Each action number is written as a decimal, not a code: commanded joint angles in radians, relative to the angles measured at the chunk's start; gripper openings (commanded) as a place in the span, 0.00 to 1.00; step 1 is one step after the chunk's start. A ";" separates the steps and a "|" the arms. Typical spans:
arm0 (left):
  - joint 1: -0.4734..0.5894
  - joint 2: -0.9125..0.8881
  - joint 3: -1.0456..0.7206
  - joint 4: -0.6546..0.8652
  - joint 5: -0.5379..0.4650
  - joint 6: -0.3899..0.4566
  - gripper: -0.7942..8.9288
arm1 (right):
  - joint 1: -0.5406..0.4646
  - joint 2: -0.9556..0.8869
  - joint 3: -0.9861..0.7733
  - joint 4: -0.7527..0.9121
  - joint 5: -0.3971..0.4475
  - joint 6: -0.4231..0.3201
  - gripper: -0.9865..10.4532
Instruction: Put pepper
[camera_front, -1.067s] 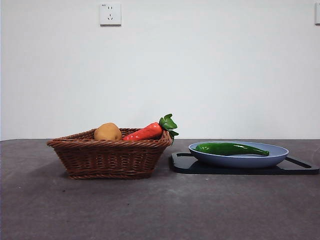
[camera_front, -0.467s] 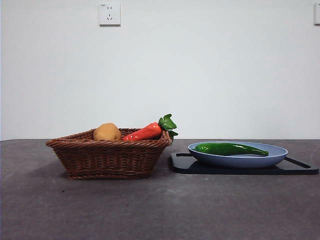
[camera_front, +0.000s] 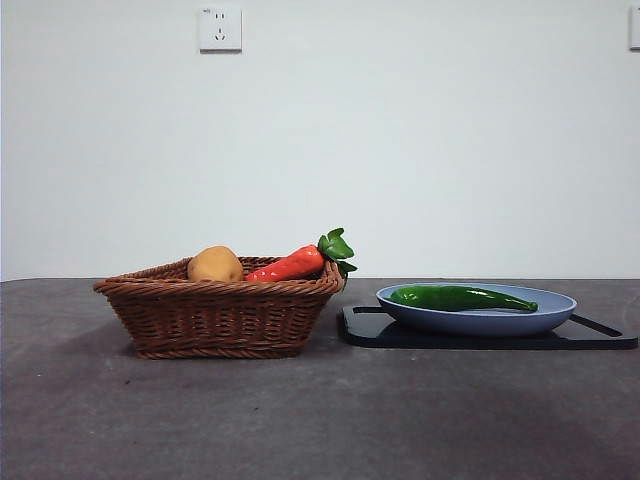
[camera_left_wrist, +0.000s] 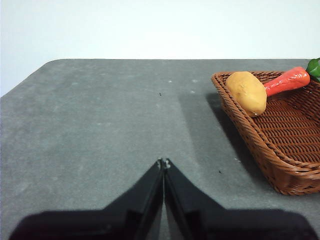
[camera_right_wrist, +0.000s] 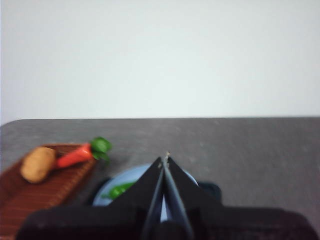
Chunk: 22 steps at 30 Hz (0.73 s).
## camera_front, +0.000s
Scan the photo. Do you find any blue round plate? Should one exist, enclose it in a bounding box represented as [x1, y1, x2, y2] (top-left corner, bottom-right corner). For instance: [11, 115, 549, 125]
[375, 282, 579, 337]

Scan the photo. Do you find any black cutting board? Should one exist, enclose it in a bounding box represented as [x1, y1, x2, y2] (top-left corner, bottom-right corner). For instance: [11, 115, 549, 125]
[342, 304, 640, 350]

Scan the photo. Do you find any orange carrot with green leaves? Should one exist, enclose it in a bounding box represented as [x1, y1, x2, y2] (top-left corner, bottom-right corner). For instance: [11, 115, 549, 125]
[244, 227, 359, 284]

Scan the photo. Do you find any green long pepper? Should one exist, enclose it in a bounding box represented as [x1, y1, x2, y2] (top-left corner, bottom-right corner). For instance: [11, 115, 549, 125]
[388, 284, 539, 314]

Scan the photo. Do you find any brown wicker basket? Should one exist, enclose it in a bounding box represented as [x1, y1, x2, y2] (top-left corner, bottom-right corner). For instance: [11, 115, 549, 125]
[92, 255, 347, 360]

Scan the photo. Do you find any white wall socket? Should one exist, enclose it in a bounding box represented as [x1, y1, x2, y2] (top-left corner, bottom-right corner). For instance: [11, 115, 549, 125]
[199, 5, 244, 54]

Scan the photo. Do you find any yellow-brown potato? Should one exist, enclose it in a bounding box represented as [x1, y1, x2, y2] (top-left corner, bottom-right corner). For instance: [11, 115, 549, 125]
[187, 244, 245, 282]

